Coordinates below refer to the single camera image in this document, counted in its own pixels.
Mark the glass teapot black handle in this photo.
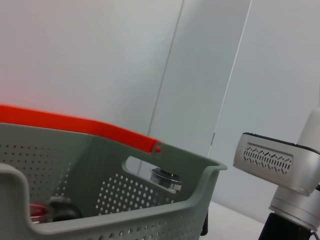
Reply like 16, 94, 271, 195
149, 167, 210, 237

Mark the grey perforated storage bin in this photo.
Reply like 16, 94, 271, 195
0, 122, 228, 240

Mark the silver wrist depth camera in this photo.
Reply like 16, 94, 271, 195
232, 132, 320, 198

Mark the orange bin handle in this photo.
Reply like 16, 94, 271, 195
0, 104, 166, 154

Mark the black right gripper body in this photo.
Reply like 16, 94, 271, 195
259, 212, 320, 240

